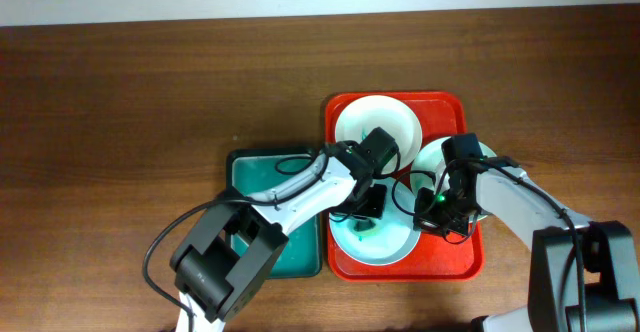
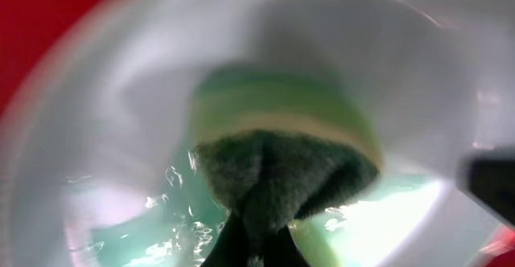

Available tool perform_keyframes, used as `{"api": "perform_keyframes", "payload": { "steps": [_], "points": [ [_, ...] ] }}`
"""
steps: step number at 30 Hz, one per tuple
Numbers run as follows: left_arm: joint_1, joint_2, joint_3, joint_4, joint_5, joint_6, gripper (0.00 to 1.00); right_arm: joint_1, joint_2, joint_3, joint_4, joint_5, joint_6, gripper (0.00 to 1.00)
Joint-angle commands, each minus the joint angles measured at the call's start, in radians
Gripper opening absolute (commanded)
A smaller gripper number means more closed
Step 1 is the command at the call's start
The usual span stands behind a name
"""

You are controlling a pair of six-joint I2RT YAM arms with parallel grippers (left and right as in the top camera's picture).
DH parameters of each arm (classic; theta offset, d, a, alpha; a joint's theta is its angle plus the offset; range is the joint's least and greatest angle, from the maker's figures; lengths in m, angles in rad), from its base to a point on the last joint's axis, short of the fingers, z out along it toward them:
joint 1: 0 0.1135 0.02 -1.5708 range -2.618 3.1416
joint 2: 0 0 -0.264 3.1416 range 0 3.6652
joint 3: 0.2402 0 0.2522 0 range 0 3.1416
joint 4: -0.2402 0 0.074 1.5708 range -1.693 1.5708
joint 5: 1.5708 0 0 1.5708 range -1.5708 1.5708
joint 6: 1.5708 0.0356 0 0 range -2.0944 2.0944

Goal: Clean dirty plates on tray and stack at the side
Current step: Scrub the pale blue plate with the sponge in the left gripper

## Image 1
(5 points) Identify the white plate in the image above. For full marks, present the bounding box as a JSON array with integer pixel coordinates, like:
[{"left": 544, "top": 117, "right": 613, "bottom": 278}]
[
  {"left": 410, "top": 136, "right": 496, "bottom": 209},
  {"left": 329, "top": 178, "right": 421, "bottom": 266},
  {"left": 334, "top": 95, "right": 423, "bottom": 170}
]

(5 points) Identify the green cleaning sponge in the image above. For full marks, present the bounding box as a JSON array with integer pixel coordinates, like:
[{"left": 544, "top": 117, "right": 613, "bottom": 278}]
[{"left": 352, "top": 219, "right": 381, "bottom": 237}]

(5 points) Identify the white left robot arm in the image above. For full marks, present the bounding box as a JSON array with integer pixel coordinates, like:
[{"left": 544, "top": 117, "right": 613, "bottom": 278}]
[{"left": 169, "top": 139, "right": 398, "bottom": 331}]

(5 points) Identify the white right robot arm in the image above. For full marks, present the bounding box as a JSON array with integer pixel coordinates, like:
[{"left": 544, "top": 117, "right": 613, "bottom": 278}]
[{"left": 414, "top": 157, "right": 639, "bottom": 331}]

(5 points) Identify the red plastic tray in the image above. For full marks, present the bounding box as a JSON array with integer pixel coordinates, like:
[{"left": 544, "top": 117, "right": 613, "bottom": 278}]
[{"left": 326, "top": 91, "right": 484, "bottom": 283}]

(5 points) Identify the dark green water tray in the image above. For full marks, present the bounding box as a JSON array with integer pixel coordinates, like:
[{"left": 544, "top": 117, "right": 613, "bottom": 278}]
[{"left": 226, "top": 147, "right": 323, "bottom": 279}]

